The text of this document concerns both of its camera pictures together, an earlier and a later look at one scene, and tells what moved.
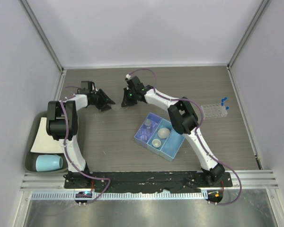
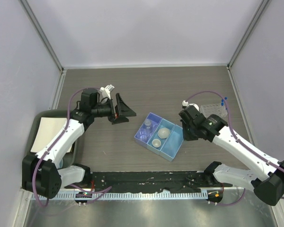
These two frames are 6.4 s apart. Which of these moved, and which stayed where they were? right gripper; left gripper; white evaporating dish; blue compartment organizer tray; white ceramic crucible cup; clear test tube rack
Moved: left gripper; right gripper
Stayed: clear test tube rack; white evaporating dish; blue compartment organizer tray; white ceramic crucible cup
